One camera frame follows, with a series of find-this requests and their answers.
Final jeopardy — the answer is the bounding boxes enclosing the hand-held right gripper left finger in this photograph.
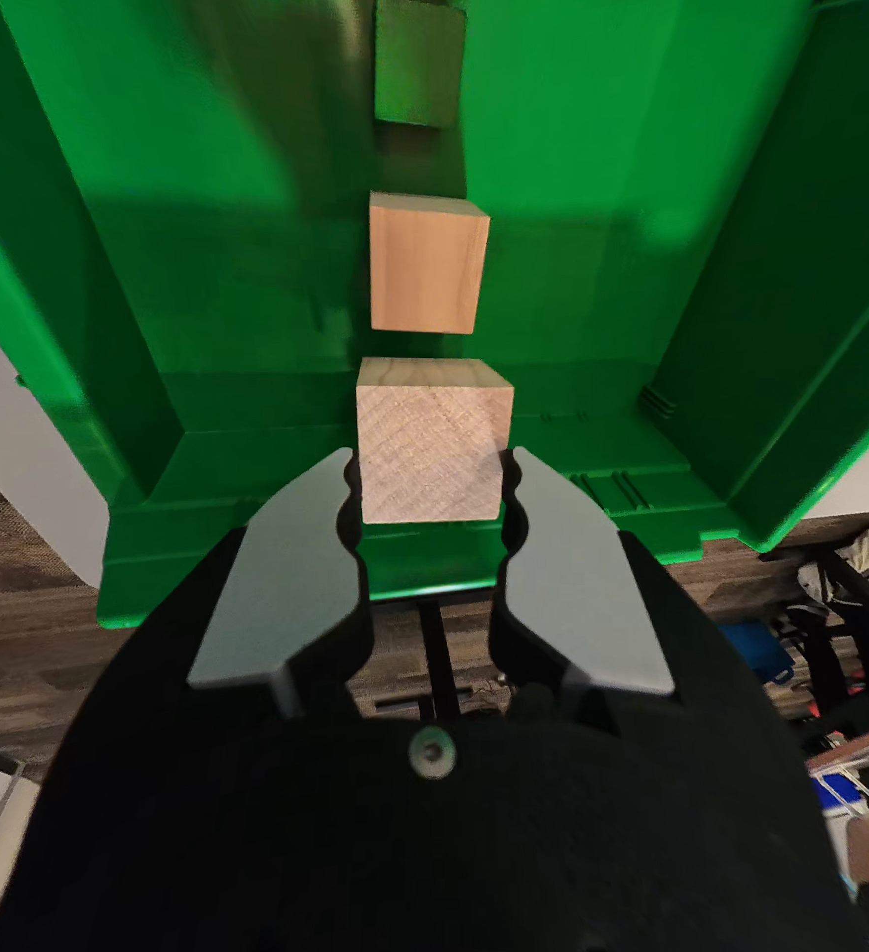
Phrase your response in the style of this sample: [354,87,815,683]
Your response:
[186,446,374,718]

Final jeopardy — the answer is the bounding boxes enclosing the blue plastic bin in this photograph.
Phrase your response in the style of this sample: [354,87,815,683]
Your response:
[813,744,869,813]

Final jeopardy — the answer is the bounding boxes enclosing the medium wooden cube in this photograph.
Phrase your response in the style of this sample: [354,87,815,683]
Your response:
[369,192,491,336]

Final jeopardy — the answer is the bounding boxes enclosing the small green cube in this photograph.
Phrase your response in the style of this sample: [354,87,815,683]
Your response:
[373,0,468,129]

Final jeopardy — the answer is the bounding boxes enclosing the grey desk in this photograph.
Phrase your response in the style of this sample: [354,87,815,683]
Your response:
[0,286,869,589]

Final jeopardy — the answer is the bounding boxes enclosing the wood-edged desk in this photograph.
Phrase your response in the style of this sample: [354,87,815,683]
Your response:
[806,717,869,774]

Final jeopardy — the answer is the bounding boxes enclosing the green plastic bin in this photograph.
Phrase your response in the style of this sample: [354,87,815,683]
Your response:
[0,0,869,632]

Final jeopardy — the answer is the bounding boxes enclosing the blue fabric bag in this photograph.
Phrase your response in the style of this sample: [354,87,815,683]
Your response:
[717,621,796,685]

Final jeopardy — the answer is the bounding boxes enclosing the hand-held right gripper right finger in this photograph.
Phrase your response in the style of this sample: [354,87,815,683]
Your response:
[490,446,677,718]

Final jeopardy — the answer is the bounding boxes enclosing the large wooden cube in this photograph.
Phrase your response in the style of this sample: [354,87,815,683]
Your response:
[356,357,516,525]

